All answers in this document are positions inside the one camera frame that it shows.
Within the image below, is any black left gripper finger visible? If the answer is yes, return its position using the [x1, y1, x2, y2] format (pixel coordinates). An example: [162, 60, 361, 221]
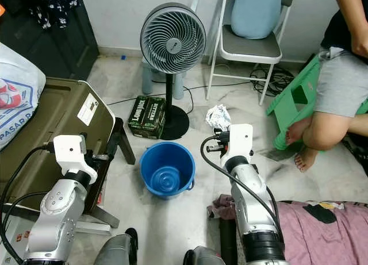
[112, 133, 126, 164]

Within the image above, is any silver foil ball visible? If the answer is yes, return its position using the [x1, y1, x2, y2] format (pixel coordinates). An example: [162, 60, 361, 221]
[205, 104, 232, 133]

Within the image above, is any pink cartoon print quilt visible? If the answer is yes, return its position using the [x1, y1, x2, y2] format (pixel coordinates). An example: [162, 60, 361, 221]
[209, 194, 368, 265]

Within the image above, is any black green drink carton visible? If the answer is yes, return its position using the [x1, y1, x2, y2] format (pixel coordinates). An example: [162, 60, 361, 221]
[126, 95, 167, 140]

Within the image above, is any blue plastic bucket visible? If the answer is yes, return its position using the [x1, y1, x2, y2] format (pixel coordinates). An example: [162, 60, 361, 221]
[139, 141, 196, 199]

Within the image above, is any olive plastic storage box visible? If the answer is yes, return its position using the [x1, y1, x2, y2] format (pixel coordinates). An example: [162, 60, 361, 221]
[0, 77, 117, 214]

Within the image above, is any green plastic stool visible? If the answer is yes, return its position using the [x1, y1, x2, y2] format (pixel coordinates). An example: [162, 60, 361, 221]
[266, 53, 368, 152]

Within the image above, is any small light blue stool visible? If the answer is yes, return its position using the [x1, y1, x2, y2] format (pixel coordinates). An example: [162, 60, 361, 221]
[141, 57, 186, 100]

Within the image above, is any grey robot left leg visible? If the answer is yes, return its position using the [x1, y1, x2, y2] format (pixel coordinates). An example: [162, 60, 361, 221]
[94, 228, 140, 265]

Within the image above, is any grey robot leg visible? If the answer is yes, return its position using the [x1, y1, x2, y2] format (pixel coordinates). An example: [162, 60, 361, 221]
[94, 228, 140, 265]
[183, 246, 242, 265]

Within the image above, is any white folding chair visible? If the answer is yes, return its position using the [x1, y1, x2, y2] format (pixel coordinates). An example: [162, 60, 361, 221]
[206, 0, 296, 106]

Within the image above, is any white printed plastic bag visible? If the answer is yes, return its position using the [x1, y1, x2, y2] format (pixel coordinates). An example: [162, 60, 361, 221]
[0, 42, 47, 151]

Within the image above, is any dark wooden wardrobe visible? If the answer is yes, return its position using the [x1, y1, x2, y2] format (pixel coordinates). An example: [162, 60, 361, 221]
[0, 0, 99, 80]

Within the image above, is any grey standing fan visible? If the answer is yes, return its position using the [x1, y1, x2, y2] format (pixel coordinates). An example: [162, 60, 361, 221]
[140, 2, 208, 141]

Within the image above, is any grey robot right leg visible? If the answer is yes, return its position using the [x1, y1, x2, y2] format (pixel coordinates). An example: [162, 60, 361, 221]
[183, 246, 242, 265]

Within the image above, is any light blue cushion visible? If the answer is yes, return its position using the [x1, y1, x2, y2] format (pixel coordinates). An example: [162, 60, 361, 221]
[230, 0, 284, 40]

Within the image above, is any person in grey shorts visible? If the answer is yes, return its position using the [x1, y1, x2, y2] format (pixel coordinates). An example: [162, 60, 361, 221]
[285, 0, 368, 174]

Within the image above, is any dark floral garment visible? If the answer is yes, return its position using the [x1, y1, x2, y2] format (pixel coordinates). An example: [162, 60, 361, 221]
[29, 0, 81, 30]

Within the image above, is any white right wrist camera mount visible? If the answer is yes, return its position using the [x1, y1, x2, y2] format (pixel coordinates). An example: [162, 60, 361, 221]
[224, 124, 255, 161]

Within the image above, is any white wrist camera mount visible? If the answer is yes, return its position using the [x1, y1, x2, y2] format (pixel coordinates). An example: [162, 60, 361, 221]
[53, 135, 98, 182]
[224, 124, 255, 161]

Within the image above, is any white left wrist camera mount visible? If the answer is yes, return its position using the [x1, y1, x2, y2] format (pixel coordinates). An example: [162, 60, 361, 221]
[53, 135, 98, 182]

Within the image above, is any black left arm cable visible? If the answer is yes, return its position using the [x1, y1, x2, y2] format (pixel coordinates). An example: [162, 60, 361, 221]
[0, 141, 55, 265]

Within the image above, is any black floor cable tangle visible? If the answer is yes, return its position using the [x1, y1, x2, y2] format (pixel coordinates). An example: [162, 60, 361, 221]
[249, 66, 297, 98]

